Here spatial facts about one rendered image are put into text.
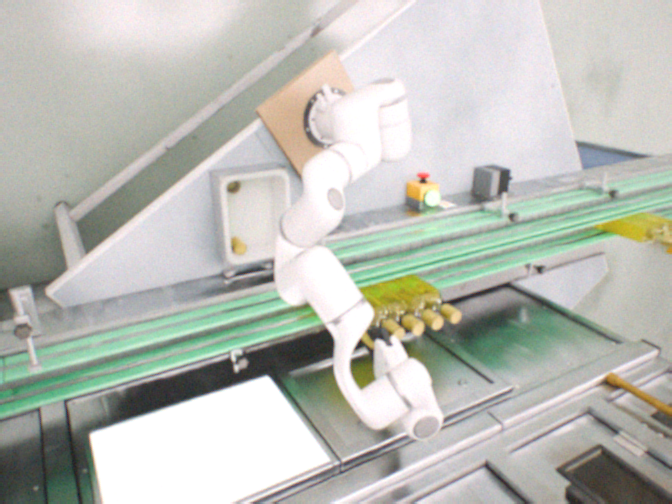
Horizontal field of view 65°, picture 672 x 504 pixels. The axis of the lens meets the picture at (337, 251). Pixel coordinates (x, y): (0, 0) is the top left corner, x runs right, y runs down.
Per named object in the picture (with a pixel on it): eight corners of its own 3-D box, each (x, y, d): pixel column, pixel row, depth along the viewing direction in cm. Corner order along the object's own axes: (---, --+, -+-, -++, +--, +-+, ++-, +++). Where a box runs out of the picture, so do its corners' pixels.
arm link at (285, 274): (396, 269, 97) (353, 292, 109) (330, 175, 97) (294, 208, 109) (340, 316, 87) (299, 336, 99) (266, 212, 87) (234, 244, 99)
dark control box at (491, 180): (471, 190, 175) (490, 196, 168) (474, 166, 171) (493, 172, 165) (490, 186, 178) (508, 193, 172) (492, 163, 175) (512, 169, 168)
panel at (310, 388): (83, 442, 111) (107, 577, 84) (80, 431, 110) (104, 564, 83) (423, 330, 152) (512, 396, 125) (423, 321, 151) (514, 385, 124)
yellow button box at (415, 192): (404, 203, 162) (419, 209, 156) (405, 179, 159) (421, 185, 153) (422, 199, 165) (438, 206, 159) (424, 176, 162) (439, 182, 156)
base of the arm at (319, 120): (295, 99, 130) (325, 106, 118) (334, 73, 133) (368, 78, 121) (320, 152, 139) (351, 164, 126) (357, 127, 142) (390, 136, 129)
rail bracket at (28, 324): (20, 331, 116) (22, 387, 98) (1, 261, 109) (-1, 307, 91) (45, 325, 118) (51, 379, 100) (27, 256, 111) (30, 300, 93)
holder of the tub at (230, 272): (219, 272, 139) (229, 284, 133) (209, 170, 128) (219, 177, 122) (279, 259, 147) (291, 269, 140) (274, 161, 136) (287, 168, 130)
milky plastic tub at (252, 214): (217, 255, 136) (228, 267, 129) (208, 170, 128) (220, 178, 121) (279, 242, 144) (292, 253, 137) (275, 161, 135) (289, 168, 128)
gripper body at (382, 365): (417, 403, 108) (397, 371, 118) (420, 361, 104) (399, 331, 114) (382, 409, 106) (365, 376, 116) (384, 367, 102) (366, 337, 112)
